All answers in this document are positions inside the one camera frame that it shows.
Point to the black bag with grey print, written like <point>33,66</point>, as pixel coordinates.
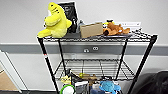
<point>70,11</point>

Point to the green and white bowl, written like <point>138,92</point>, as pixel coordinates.
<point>67,90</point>

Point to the orange plush toy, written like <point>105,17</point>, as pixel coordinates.
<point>115,28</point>

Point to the grey wall rail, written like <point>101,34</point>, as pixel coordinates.
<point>20,48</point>

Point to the black and white picture box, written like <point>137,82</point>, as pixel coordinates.
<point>81,87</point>

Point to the small grey object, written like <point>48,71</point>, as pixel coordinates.
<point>81,25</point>

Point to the yellow packet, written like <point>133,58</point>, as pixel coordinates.
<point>66,79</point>

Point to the tan plush toy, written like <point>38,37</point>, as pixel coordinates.
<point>91,78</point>

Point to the grey wall socket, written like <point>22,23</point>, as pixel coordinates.
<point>95,48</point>
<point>86,50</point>

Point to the white door frame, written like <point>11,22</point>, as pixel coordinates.
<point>9,70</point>

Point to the plain cardboard box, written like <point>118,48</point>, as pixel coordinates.
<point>90,30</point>

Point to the flat white box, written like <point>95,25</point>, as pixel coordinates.
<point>132,25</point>

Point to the small blue box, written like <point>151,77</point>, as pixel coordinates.
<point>95,91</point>

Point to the yellow plush toy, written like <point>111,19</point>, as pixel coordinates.
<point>55,22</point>

